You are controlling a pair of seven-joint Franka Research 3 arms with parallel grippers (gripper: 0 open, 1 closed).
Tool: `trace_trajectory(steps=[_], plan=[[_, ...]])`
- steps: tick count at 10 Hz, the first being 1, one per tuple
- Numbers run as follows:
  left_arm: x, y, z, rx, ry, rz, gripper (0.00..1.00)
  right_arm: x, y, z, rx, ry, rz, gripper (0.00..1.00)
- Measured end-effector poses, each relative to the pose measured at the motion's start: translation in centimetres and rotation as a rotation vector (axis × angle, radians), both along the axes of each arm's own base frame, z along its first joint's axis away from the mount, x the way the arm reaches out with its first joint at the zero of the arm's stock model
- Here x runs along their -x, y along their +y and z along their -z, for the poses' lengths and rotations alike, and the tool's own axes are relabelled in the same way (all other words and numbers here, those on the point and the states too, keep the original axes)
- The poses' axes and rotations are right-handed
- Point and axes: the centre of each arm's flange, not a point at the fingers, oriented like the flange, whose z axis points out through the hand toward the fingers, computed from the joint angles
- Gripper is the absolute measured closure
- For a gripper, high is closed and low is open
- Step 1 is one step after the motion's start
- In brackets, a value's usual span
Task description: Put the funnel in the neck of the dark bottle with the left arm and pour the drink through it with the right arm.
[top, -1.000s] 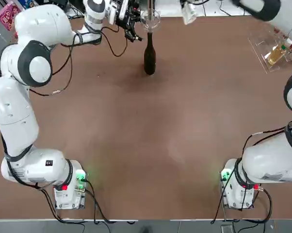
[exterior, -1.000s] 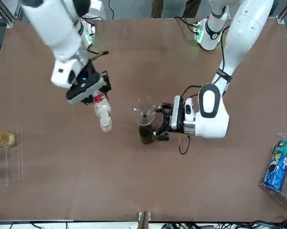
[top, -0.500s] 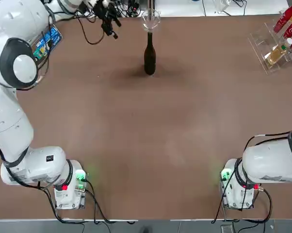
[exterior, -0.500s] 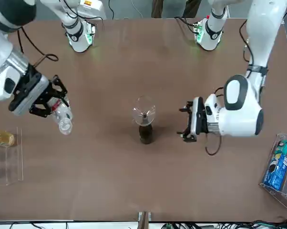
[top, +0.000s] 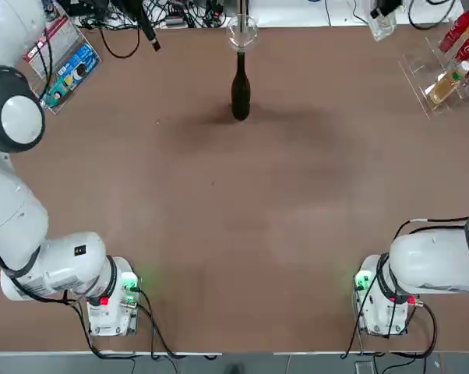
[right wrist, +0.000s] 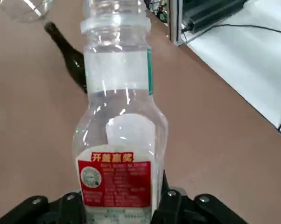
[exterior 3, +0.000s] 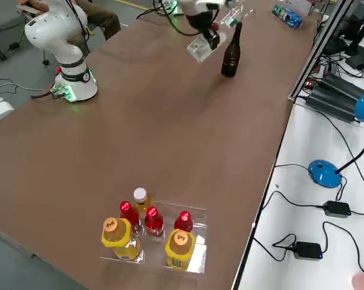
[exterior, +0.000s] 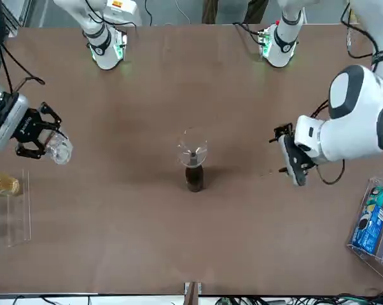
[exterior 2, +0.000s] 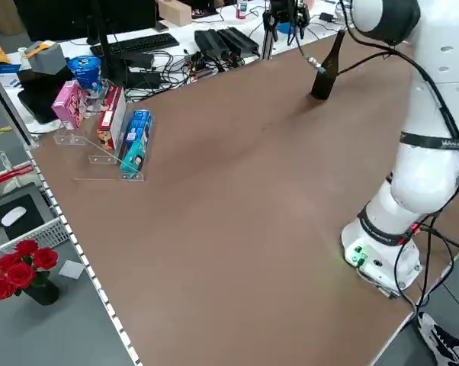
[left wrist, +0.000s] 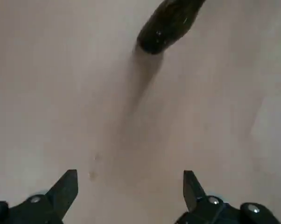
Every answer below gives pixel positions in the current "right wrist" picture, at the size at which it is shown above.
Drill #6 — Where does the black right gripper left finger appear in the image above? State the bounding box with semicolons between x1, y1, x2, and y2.
0;191;87;224

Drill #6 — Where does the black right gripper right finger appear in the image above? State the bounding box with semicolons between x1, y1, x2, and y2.
152;169;246;224

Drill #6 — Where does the clear plastic drink bottle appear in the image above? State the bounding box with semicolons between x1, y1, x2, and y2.
71;0;169;224

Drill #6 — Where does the dark glass wine bottle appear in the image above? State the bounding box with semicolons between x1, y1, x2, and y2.
44;22;89;94

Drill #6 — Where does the white side table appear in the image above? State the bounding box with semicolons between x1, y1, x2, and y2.
184;0;281;143

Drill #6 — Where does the small circuit board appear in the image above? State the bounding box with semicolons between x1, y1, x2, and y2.
152;0;171;23

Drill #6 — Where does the aluminium frame post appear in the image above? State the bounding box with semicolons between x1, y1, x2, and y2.
169;0;186;46

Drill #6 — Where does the black metal enclosure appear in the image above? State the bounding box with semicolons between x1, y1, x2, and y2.
181;0;246;33

